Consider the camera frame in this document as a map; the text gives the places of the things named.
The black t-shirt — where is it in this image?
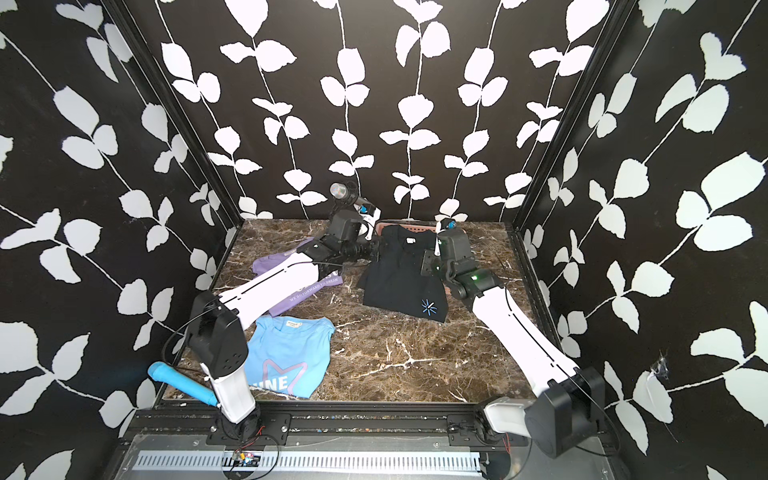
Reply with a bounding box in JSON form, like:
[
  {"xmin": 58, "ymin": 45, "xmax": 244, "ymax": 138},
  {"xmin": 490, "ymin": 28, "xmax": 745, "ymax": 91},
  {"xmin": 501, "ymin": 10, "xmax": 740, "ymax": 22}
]
[{"xmin": 357, "ymin": 225, "xmax": 448, "ymax": 323}]

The light blue t-shirt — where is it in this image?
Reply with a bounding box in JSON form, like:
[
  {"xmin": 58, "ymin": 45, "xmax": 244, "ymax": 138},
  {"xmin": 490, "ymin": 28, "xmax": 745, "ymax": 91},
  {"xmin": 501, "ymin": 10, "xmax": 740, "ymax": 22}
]
[{"xmin": 245, "ymin": 316, "xmax": 335, "ymax": 399}]

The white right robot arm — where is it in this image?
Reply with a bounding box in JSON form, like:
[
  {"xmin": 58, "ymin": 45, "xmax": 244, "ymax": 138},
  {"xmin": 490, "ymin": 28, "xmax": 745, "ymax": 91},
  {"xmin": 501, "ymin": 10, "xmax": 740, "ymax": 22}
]
[{"xmin": 422, "ymin": 222, "xmax": 606, "ymax": 458}]

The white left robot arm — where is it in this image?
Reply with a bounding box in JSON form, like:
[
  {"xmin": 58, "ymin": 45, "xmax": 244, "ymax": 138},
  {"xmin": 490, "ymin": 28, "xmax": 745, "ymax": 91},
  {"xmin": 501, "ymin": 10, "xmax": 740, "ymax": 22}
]
[{"xmin": 186, "ymin": 207, "xmax": 380, "ymax": 424}]

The purple folded t-shirt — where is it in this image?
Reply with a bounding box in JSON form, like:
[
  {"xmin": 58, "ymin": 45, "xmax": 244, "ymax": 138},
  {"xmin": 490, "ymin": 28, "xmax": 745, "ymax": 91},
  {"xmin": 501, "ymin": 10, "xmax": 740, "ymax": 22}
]
[{"xmin": 252, "ymin": 237, "xmax": 343, "ymax": 317}]

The pink perforated plastic basket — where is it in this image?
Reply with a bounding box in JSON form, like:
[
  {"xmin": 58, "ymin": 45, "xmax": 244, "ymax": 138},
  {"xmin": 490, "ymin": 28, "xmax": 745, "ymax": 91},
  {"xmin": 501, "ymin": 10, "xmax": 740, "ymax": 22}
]
[{"xmin": 375, "ymin": 220, "xmax": 437, "ymax": 235}]

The small electronics board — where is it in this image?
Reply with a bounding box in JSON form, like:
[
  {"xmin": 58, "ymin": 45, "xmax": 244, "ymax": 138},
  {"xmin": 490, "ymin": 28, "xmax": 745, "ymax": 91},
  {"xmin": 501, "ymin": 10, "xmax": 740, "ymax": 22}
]
[{"xmin": 222, "ymin": 452, "xmax": 261, "ymax": 470}]

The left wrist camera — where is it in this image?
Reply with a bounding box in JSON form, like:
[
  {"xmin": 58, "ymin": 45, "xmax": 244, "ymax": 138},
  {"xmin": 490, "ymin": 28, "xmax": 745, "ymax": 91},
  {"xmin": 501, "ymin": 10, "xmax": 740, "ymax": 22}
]
[{"xmin": 358, "ymin": 204, "xmax": 381, "ymax": 233}]

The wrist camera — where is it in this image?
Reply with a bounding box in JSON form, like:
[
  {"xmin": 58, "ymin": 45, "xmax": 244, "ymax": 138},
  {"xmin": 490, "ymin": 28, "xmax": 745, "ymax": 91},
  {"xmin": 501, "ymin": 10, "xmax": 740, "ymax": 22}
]
[
  {"xmin": 437, "ymin": 218, "xmax": 457, "ymax": 233},
  {"xmin": 358, "ymin": 204, "xmax": 381, "ymax": 233}
]

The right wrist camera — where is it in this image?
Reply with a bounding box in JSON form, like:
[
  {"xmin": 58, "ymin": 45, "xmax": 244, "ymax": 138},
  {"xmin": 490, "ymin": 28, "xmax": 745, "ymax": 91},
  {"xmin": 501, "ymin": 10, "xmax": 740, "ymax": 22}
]
[{"xmin": 437, "ymin": 218, "xmax": 457, "ymax": 233}]

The blue cylindrical handle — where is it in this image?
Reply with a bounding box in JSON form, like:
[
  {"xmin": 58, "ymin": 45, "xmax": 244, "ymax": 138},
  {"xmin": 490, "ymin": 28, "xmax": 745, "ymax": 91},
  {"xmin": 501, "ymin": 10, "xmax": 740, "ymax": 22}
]
[{"xmin": 148, "ymin": 361, "xmax": 219, "ymax": 407}]

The perforated metal cable tray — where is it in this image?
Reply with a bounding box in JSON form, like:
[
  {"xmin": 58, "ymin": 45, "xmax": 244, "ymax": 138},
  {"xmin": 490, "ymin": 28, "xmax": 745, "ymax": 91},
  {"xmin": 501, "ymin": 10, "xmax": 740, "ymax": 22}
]
[{"xmin": 128, "ymin": 450, "xmax": 482, "ymax": 475}]

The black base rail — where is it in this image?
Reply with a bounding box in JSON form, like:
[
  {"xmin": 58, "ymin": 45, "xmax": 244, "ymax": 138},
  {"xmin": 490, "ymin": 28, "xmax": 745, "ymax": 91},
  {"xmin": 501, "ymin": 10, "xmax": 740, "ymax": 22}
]
[{"xmin": 123, "ymin": 400, "xmax": 527, "ymax": 450}]

